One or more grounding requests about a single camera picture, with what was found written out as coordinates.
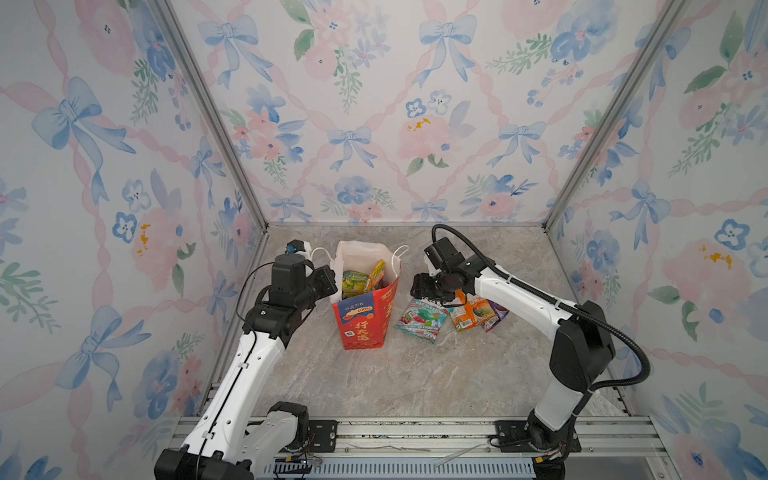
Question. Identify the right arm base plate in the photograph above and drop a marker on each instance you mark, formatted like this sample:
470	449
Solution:
520	436

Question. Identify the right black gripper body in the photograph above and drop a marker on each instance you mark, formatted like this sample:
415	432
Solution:
433	288

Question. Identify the red paper gift bag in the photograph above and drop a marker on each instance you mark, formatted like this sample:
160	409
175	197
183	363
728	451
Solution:
363	321

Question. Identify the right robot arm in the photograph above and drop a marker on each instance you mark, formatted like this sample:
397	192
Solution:
581	350

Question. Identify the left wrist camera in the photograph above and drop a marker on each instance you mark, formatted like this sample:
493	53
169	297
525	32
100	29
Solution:
299	247

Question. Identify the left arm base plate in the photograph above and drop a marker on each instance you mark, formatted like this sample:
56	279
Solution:
317	436

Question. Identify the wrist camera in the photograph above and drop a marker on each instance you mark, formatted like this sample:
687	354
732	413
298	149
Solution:
299	247
433	259

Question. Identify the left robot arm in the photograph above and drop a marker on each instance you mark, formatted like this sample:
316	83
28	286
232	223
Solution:
225	444

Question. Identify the small green snack bag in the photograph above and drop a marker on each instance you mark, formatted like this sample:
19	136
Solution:
354	283

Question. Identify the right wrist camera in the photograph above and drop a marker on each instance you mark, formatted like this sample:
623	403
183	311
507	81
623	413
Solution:
433	259

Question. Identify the purple snack bag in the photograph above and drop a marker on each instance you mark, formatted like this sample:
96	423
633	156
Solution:
499	314

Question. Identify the orange snack bag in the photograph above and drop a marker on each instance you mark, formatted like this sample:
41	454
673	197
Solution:
376	279
468	311

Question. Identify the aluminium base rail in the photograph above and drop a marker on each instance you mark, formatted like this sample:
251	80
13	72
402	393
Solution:
458	448

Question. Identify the teal Fox's candy bag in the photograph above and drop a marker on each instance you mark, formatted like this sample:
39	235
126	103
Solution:
422	319

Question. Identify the orange snack bag front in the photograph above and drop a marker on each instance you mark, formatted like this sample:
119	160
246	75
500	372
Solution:
376	279

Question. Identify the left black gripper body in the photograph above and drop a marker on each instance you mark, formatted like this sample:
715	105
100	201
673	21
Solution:
315	288

